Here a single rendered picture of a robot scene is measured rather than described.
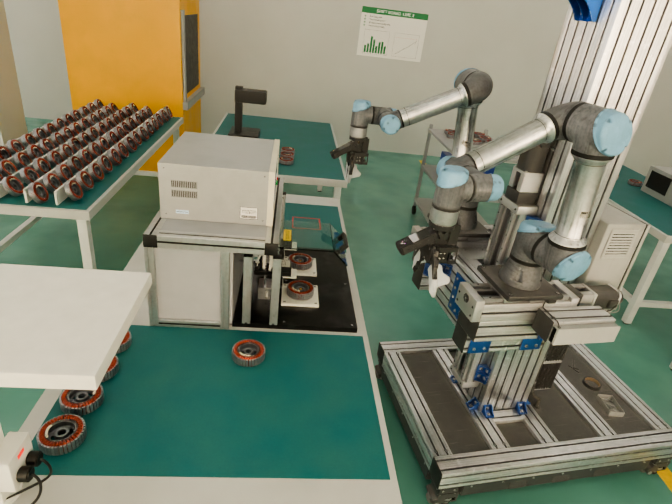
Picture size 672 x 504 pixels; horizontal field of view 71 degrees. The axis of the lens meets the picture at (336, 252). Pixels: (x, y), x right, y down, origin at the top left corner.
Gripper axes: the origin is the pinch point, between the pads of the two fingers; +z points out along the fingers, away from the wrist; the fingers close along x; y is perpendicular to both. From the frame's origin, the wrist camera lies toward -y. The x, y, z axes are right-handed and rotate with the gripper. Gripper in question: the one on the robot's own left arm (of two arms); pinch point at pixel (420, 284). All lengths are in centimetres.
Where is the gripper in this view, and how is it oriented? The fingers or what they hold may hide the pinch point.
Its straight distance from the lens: 140.6
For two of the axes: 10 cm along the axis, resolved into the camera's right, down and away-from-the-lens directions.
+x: -2.2, -4.7, 8.5
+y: 9.7, 0.0, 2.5
